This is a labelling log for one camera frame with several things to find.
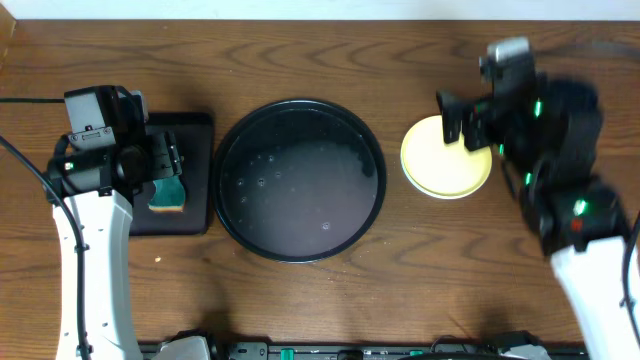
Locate green yellow sponge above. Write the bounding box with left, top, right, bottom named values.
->
left=148, top=175, right=186, bottom=213

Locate yellow plate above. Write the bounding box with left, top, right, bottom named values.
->
left=400, top=115, right=492, bottom=199

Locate mint plate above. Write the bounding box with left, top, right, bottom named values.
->
left=401, top=150, right=492, bottom=200

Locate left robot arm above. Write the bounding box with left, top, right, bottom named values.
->
left=46, top=130, right=182, bottom=359

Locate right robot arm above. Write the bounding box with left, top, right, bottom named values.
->
left=436, top=76, right=639, bottom=359

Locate dark rectangular tray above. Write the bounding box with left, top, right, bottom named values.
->
left=130, top=112, right=214, bottom=236

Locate round black tray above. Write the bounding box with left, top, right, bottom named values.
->
left=212, top=99, right=387, bottom=263

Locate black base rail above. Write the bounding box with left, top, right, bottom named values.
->
left=210, top=334, right=590, bottom=360

